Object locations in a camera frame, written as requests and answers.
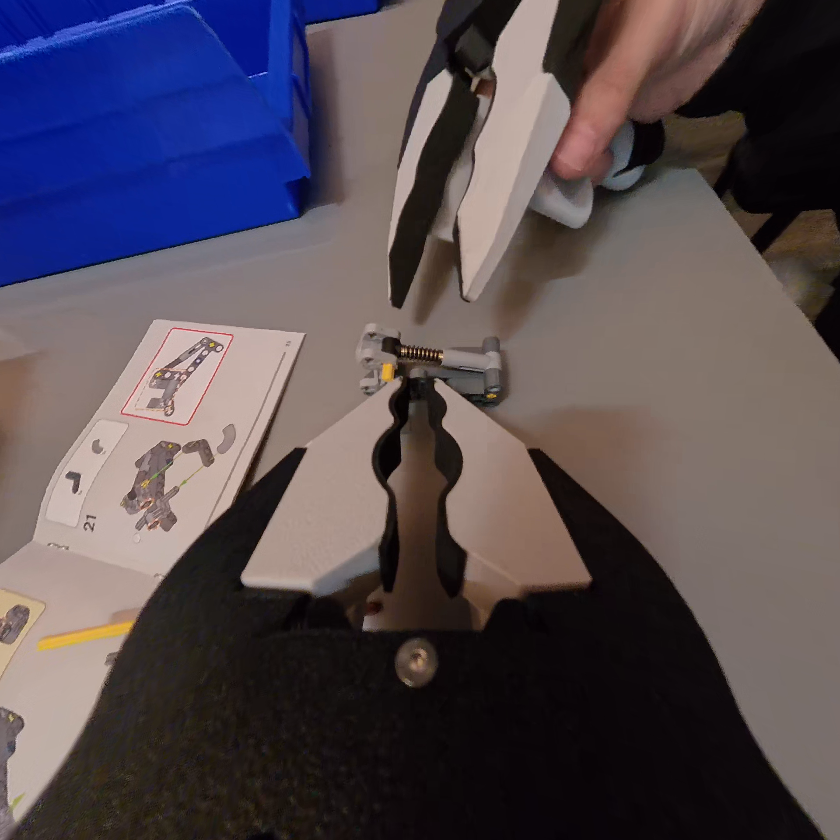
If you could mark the person's right hand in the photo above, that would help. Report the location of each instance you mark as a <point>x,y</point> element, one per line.
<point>630,59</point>

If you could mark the person's right forearm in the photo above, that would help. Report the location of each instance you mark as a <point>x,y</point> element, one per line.
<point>787,52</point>

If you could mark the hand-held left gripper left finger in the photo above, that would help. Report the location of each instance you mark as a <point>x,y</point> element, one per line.
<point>315,518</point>

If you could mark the yellow lego axle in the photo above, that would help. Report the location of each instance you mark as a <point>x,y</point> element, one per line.
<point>85,634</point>

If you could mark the black chair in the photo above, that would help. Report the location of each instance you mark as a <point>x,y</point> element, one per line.
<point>787,170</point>

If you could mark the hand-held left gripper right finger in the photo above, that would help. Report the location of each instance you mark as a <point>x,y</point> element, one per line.
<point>518,518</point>

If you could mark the open lego instruction booklet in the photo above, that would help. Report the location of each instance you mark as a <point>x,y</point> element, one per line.
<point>197,459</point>

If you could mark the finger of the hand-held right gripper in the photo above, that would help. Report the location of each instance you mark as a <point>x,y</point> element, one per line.
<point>412,157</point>
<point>518,151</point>

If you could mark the grey lego suspension assembly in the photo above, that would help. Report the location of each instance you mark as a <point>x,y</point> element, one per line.
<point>459,358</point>

